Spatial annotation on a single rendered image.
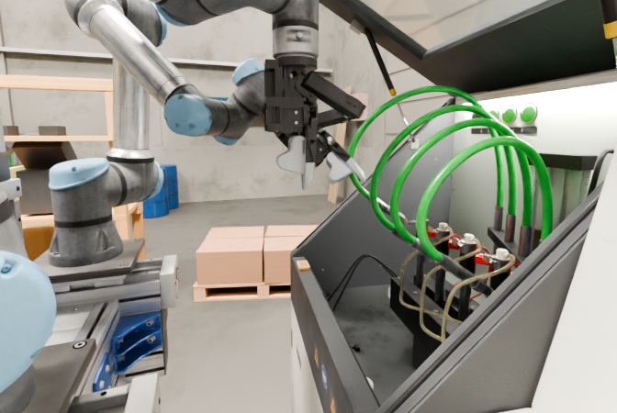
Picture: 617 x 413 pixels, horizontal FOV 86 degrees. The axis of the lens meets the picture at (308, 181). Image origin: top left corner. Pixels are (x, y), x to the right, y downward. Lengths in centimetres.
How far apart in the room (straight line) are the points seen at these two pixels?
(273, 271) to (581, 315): 242
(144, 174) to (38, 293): 70
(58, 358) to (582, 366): 65
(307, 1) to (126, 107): 58
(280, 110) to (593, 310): 47
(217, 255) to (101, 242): 192
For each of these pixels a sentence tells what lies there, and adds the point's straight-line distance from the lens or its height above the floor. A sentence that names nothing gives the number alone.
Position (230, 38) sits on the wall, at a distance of 717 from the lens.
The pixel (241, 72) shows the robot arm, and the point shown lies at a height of 146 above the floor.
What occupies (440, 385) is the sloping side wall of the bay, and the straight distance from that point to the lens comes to 50.
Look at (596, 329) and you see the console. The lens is 53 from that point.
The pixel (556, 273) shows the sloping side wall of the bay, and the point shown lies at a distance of 53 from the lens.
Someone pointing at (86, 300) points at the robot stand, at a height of 95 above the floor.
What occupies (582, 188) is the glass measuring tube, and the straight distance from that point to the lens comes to 86.
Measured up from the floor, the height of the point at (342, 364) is 95.
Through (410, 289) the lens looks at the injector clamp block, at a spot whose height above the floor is 98.
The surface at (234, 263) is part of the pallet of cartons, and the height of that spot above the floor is 31.
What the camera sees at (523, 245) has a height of 112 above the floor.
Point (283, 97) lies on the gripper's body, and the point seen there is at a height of 139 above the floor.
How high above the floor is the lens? 133
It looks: 8 degrees down
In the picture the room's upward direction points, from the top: straight up
